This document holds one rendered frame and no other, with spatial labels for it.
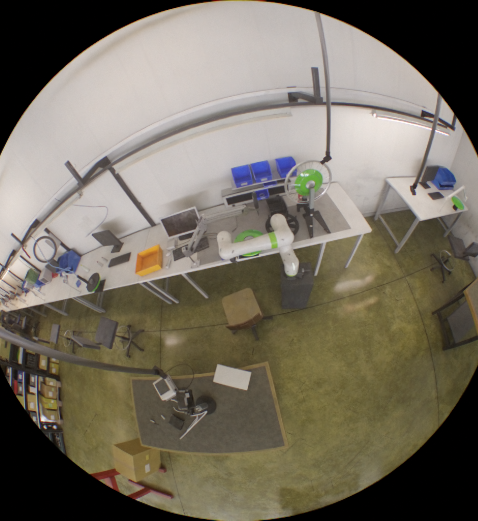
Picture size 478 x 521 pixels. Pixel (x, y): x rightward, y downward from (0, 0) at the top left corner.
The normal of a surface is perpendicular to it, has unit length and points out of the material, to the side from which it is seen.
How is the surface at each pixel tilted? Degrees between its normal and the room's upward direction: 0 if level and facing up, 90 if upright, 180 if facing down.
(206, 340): 0
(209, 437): 0
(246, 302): 0
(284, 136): 90
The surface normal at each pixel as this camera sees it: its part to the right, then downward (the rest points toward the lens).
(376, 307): -0.22, -0.52
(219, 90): 0.11, 0.83
